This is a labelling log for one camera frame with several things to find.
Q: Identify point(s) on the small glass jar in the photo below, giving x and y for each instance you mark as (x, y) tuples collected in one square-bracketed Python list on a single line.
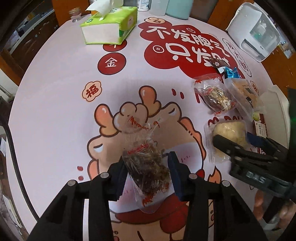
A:
[(75, 15)]

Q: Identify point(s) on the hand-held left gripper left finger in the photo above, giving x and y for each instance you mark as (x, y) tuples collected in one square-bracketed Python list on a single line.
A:
[(120, 178)]

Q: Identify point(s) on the white pill bottle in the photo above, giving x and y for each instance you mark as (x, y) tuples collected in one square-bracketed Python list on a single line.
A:
[(143, 5)]

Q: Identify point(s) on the translucent squeeze bottle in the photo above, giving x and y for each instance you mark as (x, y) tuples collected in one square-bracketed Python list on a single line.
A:
[(158, 7)]

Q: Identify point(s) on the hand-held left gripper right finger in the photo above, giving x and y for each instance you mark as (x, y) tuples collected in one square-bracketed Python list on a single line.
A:
[(175, 176)]

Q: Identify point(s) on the pale yellow puff packet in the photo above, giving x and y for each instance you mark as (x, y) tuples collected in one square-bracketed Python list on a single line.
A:
[(227, 132)]

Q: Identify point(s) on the blue-ended bread packet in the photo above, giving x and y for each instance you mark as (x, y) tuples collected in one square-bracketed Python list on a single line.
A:
[(242, 92)]

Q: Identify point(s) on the white sterilizer cabinet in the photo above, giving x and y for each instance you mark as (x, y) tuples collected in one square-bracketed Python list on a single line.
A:
[(249, 34)]

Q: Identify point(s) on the white plastic bin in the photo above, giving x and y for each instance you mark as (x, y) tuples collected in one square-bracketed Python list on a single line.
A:
[(275, 102)]

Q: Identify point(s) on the dark brown snack packet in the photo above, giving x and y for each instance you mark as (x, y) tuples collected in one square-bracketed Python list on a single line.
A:
[(216, 62)]

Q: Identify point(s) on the teal canister with brown lid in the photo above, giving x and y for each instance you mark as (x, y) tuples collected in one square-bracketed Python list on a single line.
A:
[(179, 8)]

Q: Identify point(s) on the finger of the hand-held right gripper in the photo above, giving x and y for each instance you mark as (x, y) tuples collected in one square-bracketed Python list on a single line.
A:
[(224, 143), (255, 139)]

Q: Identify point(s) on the person's right hand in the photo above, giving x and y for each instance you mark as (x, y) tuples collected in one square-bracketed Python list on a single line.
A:
[(286, 210)]

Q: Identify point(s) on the clear red nut packet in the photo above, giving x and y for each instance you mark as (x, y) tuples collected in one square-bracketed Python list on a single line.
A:
[(145, 169), (215, 95)]

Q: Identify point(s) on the green tissue box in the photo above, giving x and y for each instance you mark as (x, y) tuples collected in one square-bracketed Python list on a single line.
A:
[(108, 25)]

